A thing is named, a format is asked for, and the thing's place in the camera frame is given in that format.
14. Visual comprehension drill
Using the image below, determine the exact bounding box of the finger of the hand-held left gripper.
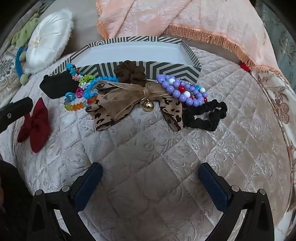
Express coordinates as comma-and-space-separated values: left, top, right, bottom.
0, 97, 33, 133

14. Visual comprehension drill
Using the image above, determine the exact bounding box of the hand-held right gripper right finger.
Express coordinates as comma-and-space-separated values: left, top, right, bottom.
199, 162, 278, 241

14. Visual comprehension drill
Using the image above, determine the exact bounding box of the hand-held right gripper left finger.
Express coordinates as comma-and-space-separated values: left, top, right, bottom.
27, 162, 103, 241

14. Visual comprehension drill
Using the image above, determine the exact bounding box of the dark red bow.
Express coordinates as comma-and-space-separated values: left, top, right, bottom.
17, 97, 50, 154

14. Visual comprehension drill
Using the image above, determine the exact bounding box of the black foam pouch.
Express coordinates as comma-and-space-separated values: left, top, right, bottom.
39, 71, 80, 99

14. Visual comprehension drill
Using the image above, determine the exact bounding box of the black scrunchie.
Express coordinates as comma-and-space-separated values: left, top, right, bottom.
181, 99, 228, 132

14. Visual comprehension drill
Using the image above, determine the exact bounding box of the blue bead bracelet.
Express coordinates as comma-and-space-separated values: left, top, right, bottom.
89, 76, 119, 98

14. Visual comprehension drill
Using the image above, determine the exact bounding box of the leopard print bow with bell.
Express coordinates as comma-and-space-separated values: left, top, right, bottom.
85, 80, 185, 132

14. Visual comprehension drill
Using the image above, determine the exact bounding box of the purple bead bracelet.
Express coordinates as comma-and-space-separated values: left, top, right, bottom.
156, 74, 197, 107

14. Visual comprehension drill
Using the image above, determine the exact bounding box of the mixed colour bead bracelet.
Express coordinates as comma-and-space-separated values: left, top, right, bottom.
169, 77, 208, 103

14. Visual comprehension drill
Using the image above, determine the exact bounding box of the striped cardboard box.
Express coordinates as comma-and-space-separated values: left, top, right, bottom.
50, 36, 202, 84

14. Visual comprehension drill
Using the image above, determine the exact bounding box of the blue plush toy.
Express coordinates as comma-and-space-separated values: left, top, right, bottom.
15, 45, 31, 85

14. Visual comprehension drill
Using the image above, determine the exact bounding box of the dark cloth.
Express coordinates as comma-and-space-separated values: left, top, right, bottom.
0, 160, 33, 241

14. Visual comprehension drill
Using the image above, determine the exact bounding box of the white round cushion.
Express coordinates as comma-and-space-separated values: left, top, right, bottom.
24, 9, 74, 75

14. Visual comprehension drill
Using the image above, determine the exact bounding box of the green plush toy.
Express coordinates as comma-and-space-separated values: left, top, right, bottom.
11, 17, 41, 45

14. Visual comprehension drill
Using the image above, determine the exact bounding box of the floral patterned cloth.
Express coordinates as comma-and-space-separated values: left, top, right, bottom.
251, 67, 296, 232

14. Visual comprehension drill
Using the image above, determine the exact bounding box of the brown scrunchie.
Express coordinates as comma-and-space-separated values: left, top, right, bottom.
114, 60, 147, 84

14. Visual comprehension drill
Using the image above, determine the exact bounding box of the peach fringed blanket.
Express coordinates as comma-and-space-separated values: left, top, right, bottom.
96, 0, 290, 84

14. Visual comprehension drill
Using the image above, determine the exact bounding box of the rainbow bead bracelet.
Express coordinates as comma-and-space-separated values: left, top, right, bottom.
64, 91, 99, 112

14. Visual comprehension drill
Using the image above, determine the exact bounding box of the pastel flower bead bracelet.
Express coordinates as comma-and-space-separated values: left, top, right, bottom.
66, 62, 93, 81

